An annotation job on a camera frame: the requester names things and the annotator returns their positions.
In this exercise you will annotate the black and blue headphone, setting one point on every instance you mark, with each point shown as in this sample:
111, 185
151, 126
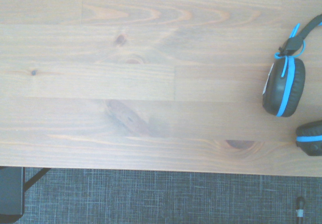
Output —
281, 88

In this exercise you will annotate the black metal table leg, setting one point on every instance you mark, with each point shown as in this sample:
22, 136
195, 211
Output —
11, 191

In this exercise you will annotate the black diagonal table brace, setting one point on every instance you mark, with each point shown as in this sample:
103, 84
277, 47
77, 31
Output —
37, 177

